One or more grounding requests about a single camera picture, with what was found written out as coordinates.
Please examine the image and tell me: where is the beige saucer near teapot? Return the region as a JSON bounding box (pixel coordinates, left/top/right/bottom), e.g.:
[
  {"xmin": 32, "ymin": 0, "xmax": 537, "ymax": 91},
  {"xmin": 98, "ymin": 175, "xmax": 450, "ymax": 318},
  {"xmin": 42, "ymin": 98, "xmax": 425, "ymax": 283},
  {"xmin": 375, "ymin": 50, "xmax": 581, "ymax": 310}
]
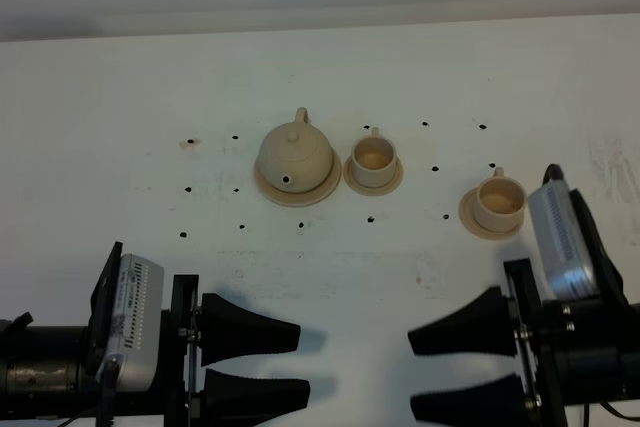
[{"xmin": 343, "ymin": 157, "xmax": 404, "ymax": 196}]

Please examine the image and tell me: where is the beige teacup near teapot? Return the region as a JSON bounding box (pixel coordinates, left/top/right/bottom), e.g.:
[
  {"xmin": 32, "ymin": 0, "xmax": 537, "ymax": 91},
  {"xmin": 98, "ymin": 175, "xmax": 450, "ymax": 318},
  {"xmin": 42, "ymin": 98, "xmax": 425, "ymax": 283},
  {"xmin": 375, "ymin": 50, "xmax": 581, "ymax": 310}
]
[{"xmin": 351, "ymin": 127, "xmax": 397, "ymax": 189}]

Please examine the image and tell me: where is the beige round teapot saucer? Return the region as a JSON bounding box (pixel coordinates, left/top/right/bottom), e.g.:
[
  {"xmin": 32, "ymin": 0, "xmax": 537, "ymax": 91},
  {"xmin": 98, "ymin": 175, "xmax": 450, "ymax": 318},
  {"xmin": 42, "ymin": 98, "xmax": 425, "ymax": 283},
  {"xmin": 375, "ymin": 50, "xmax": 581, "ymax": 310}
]
[{"xmin": 253, "ymin": 150, "xmax": 342, "ymax": 208}]

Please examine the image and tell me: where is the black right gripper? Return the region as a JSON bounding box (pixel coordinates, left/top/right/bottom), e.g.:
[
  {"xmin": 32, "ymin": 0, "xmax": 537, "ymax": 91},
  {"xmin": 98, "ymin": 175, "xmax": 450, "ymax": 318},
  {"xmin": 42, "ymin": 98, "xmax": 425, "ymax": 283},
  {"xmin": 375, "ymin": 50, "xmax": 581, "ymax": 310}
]
[{"xmin": 408, "ymin": 258, "xmax": 568, "ymax": 426}]

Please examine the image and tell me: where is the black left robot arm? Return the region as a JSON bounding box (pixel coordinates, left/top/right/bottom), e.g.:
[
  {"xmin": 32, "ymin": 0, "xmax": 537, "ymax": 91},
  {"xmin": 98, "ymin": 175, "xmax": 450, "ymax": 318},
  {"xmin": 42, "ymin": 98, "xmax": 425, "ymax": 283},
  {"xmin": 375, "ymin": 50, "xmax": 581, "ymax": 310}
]
[{"xmin": 1, "ymin": 272, "xmax": 310, "ymax": 426}]

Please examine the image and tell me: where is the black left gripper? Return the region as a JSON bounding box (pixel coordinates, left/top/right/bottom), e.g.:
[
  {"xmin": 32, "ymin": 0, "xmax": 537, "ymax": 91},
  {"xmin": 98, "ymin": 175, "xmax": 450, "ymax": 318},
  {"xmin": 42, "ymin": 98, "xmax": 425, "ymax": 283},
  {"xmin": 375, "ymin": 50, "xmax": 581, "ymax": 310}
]
[{"xmin": 160, "ymin": 275, "xmax": 311, "ymax": 426}]

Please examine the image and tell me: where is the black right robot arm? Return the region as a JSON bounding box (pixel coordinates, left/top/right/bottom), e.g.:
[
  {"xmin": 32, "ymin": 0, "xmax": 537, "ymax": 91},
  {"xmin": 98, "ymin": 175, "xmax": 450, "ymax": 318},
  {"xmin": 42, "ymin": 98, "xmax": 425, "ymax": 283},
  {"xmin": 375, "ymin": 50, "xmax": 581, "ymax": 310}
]
[{"xmin": 408, "ymin": 259, "xmax": 639, "ymax": 426}]

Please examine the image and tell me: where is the beige ceramic teapot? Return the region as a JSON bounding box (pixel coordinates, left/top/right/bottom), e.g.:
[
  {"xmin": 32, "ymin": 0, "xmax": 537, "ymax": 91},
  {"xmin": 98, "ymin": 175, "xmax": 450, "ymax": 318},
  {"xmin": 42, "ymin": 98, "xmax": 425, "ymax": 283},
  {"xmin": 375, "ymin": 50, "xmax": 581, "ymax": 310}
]
[{"xmin": 256, "ymin": 107, "xmax": 334, "ymax": 194}]

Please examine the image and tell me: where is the beige saucer far right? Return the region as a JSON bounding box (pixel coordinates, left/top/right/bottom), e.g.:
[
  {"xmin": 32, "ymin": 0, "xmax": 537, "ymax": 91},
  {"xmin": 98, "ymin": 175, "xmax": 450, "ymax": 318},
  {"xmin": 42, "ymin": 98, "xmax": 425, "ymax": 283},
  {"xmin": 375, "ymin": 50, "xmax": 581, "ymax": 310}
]
[{"xmin": 458, "ymin": 189, "xmax": 524, "ymax": 241}]

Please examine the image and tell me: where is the beige teacup far right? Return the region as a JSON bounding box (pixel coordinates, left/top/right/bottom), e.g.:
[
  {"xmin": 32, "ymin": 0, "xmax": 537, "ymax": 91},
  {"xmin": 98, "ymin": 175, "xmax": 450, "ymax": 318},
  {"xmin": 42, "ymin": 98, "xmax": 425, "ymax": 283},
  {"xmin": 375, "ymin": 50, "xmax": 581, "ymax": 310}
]
[{"xmin": 472, "ymin": 167, "xmax": 527, "ymax": 233}]

